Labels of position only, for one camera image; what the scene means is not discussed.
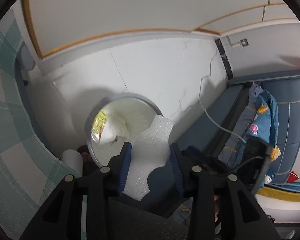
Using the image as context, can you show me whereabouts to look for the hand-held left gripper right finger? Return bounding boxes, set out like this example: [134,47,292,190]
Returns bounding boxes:
[169,143,282,240]

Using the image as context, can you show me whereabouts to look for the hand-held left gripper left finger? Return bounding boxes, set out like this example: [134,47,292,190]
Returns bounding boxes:
[20,142,133,240]

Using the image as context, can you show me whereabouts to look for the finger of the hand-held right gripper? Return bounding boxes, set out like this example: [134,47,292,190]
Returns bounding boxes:
[181,146,228,175]

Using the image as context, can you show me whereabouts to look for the white foam piece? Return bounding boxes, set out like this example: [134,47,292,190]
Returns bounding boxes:
[122,114,175,202]

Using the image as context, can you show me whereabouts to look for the white tissue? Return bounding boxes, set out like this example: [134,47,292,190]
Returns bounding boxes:
[99,115,133,145]

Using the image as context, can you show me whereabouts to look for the yellow wrapper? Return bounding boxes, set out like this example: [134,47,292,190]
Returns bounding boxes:
[90,110,109,142]

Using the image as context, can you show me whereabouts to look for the white trash bin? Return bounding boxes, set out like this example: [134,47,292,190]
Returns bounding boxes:
[84,93,163,167]

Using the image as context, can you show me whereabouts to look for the blue floral cloth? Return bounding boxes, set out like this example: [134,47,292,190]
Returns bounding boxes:
[219,82,282,178]

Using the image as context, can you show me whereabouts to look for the black slipper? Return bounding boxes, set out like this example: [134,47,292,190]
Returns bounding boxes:
[77,145,100,178]

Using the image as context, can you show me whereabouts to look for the white paper roll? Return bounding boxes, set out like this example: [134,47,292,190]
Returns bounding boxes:
[62,149,83,178]

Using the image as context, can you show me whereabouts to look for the green checked tablecloth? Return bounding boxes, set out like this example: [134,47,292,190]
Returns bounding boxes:
[0,19,87,240]

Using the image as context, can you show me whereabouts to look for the white wardrobe with wooden trim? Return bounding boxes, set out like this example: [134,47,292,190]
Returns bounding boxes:
[12,0,300,63]

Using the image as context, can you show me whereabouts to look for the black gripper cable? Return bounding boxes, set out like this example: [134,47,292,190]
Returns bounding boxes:
[251,142,272,195]

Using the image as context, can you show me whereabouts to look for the white cable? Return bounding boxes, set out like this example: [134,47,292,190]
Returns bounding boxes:
[198,55,248,144]

